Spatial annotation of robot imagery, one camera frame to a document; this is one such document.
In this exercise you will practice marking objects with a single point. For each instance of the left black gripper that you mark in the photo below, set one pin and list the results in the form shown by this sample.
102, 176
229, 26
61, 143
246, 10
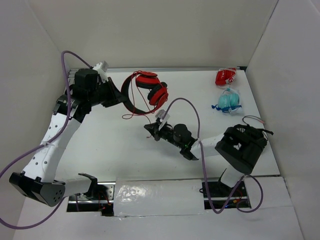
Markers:
109, 90

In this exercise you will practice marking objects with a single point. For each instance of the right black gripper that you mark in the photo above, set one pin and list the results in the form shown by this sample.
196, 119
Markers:
165, 131

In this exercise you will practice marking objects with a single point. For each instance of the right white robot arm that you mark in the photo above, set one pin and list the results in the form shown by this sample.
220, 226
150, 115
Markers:
240, 145

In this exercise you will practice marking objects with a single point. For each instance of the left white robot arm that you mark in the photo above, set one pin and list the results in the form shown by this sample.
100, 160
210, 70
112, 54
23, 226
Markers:
37, 181

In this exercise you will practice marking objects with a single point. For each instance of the teal headphones in bag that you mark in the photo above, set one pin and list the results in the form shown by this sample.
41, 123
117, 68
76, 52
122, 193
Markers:
229, 102

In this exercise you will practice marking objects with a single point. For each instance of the wrapped red headphones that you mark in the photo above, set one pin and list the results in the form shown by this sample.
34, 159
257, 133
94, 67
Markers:
225, 76

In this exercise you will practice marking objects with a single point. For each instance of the black wrapped headphones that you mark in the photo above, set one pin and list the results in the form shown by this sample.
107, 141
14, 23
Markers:
258, 134

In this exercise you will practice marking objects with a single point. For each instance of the white taped front panel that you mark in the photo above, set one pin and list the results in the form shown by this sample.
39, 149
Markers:
158, 198

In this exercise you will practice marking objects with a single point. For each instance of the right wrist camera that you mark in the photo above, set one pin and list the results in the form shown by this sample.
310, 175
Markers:
163, 117

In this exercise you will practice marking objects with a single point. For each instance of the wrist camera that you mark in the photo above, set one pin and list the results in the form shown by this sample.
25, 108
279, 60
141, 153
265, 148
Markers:
101, 66
163, 117

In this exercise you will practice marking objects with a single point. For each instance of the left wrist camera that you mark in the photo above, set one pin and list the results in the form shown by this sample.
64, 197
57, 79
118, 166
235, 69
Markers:
101, 66

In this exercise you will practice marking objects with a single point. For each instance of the aluminium table frame rail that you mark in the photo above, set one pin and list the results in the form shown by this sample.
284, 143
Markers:
159, 69

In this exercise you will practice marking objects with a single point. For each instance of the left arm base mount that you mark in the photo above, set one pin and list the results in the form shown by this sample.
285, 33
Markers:
98, 197

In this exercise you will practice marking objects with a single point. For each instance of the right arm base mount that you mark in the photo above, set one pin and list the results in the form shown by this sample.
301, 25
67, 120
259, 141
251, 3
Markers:
220, 192

